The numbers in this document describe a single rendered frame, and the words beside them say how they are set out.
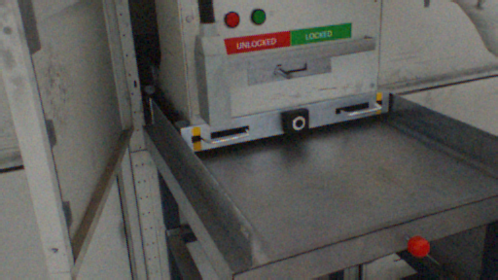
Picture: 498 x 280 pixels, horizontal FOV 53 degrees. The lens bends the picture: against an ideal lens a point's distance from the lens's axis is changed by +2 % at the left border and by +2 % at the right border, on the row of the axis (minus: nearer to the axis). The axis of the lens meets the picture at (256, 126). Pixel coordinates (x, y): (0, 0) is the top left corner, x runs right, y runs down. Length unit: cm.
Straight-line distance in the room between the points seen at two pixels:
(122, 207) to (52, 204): 69
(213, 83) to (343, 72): 38
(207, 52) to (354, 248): 43
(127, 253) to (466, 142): 93
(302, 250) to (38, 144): 41
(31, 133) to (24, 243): 75
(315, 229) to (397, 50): 89
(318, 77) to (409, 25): 52
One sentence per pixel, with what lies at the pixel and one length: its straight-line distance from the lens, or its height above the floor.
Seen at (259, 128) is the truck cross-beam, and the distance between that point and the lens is 113.
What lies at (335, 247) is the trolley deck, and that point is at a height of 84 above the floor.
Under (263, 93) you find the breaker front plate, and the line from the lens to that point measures 112.
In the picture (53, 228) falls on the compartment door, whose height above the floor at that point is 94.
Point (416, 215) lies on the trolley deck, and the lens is 90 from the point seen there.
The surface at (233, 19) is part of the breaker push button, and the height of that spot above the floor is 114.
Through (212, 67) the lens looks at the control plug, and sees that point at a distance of 94.
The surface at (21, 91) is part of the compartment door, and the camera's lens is 68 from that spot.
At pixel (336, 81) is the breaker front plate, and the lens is 120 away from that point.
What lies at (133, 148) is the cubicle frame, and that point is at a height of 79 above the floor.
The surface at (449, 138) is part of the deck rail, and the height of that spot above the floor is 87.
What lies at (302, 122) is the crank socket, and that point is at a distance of 114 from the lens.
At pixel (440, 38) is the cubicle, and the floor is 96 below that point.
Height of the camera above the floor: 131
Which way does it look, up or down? 21 degrees down
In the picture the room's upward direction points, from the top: 3 degrees counter-clockwise
